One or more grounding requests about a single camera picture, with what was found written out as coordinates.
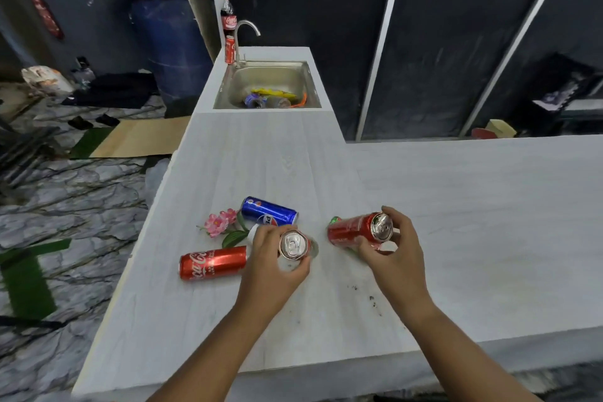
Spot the beige cardboard box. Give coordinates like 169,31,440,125
485,119,518,139

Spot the large green turf mat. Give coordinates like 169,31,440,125
0,239,72,321

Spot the person's right hand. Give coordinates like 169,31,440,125
354,206,436,320

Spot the steel curved faucet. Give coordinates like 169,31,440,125
234,20,262,69

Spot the small green turf mat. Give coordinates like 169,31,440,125
70,127,115,160

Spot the white plastic bag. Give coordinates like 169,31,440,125
21,65,74,96

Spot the blue soda can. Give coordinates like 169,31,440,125
241,196,299,228

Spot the blue plastic barrel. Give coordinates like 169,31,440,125
130,0,214,111

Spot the steel sink basin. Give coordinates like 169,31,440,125
213,61,323,110

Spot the pink artificial flower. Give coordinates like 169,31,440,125
197,209,251,250

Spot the leaning cardboard sheet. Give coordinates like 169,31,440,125
183,0,222,64

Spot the crushed clear plastic bottle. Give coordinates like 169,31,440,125
243,94,292,109

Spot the person's left hand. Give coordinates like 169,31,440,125
235,225,313,318

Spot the black furniture unit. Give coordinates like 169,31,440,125
525,52,603,135

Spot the person's right forearm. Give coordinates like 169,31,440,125
400,299,543,402

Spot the yellow wrapper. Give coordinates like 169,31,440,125
252,87,299,101

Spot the bundle of black metal rods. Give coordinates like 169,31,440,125
0,125,63,191

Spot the black cloth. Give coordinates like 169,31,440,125
62,72,159,110

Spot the person's left forearm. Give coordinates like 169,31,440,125
145,305,270,402

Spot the flat cardboard sheet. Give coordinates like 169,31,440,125
89,115,192,159

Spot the cola bottle red label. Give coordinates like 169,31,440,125
220,0,238,42

